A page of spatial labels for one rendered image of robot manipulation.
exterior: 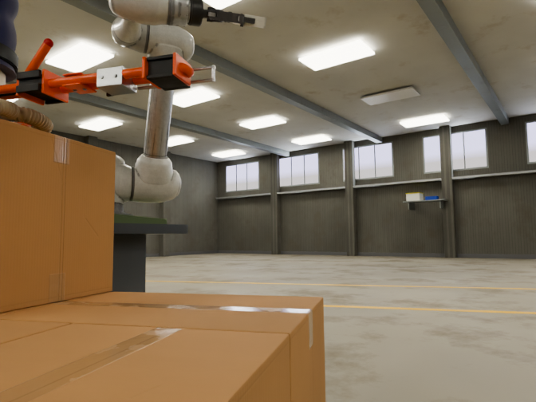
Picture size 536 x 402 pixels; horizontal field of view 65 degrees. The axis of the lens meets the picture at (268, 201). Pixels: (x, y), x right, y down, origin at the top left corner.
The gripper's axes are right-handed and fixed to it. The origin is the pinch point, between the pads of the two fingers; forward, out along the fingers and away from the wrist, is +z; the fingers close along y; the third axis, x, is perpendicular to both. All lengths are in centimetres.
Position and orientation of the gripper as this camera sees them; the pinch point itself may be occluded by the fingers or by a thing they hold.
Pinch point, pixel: (255, 21)
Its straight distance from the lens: 137.8
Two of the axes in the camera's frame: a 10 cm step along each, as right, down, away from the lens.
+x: 1.4, -9.2, -3.7
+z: 9.4, 0.1, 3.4
